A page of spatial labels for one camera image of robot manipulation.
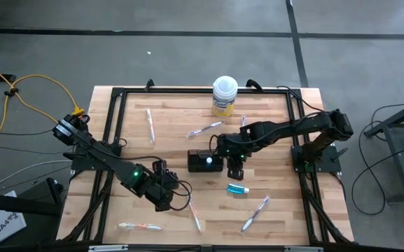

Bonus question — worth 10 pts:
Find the yellow white disinfecting wipes canister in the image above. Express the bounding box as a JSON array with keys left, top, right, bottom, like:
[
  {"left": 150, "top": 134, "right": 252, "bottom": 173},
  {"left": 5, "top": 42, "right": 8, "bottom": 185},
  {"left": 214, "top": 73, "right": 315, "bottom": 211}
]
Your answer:
[{"left": 211, "top": 75, "right": 239, "bottom": 118}]

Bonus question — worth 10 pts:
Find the black wire caddy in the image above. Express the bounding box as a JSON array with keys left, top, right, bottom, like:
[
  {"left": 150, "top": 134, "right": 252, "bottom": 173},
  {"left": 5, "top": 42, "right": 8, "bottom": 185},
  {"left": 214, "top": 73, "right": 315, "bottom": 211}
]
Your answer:
[{"left": 187, "top": 148, "right": 225, "bottom": 173}]

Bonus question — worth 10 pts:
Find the silver metal bracket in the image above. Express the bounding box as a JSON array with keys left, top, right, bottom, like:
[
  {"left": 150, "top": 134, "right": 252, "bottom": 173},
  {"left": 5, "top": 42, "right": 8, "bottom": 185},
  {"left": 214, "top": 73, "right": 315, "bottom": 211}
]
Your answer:
[
  {"left": 88, "top": 244, "right": 129, "bottom": 252},
  {"left": 284, "top": 246, "right": 323, "bottom": 252}
]

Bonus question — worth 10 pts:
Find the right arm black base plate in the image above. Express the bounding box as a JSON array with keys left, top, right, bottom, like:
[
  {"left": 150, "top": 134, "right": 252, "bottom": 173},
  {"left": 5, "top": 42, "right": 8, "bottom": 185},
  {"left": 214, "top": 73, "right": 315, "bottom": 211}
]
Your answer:
[{"left": 291, "top": 145, "right": 342, "bottom": 174}]

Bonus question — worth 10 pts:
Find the black aluminium table frame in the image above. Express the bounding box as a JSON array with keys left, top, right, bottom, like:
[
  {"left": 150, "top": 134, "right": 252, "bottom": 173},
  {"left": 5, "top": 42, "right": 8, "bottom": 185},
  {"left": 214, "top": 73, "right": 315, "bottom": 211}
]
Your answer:
[{"left": 57, "top": 86, "right": 356, "bottom": 245}]

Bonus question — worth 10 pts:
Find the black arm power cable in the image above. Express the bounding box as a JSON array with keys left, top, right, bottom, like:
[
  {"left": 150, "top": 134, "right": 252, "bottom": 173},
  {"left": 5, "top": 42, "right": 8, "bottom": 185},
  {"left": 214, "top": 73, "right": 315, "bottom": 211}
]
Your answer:
[{"left": 277, "top": 85, "right": 328, "bottom": 115}]

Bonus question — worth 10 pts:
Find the yellow extension cord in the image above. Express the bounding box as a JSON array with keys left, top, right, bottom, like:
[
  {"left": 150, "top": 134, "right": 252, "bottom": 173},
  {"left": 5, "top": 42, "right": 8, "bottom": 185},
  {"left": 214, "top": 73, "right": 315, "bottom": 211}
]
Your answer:
[
  {"left": 0, "top": 58, "right": 66, "bottom": 158},
  {"left": 4, "top": 73, "right": 85, "bottom": 118}
]

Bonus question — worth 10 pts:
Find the grey floor cable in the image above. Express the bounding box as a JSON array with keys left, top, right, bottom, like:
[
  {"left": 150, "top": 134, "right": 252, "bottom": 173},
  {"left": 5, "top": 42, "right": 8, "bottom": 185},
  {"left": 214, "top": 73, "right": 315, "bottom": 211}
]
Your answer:
[{"left": 0, "top": 159, "right": 73, "bottom": 193}]

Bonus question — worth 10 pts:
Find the black looped floor cable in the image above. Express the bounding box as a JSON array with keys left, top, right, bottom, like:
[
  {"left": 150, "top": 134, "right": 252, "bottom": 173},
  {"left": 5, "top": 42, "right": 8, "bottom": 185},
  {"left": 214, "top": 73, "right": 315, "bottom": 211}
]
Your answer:
[{"left": 350, "top": 120, "right": 404, "bottom": 216}]

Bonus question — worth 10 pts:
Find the black side table frame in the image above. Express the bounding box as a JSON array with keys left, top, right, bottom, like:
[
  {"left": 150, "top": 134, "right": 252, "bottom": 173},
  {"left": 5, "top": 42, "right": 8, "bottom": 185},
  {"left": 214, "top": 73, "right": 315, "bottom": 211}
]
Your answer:
[{"left": 362, "top": 96, "right": 404, "bottom": 204}]

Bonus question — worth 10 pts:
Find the thin black cable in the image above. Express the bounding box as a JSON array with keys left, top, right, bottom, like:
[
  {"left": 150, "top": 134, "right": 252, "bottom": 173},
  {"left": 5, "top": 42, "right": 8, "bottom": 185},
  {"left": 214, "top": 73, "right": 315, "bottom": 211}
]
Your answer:
[{"left": 369, "top": 102, "right": 404, "bottom": 141}]

